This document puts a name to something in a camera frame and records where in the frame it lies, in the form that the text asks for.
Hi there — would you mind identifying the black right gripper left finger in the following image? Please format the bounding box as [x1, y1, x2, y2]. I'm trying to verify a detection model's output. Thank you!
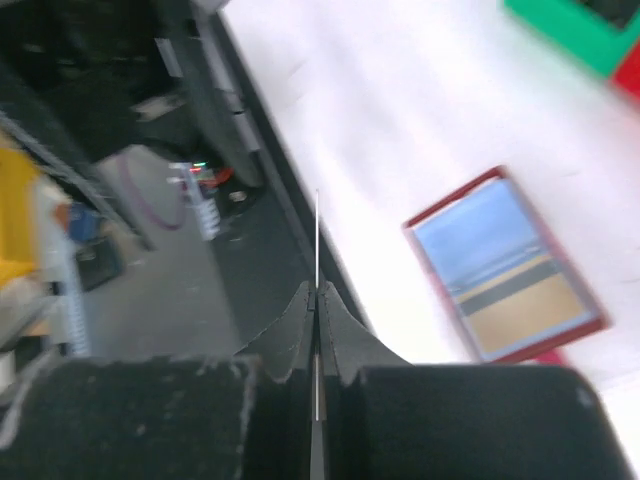
[1, 282, 313, 479]

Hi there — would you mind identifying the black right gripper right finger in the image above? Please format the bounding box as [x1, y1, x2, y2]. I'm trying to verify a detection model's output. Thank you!
[318, 283, 633, 479]

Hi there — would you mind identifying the red leather card holder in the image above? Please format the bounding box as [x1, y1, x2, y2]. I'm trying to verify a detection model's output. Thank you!
[403, 165, 609, 364]

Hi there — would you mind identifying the red plastic bin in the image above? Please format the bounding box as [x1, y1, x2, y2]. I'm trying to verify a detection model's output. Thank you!
[611, 42, 640, 101]

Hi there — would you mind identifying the green plastic bin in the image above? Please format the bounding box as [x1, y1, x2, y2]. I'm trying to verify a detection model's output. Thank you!
[504, 0, 639, 77]

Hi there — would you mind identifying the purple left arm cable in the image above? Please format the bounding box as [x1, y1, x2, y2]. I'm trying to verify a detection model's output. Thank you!
[119, 149, 189, 231]

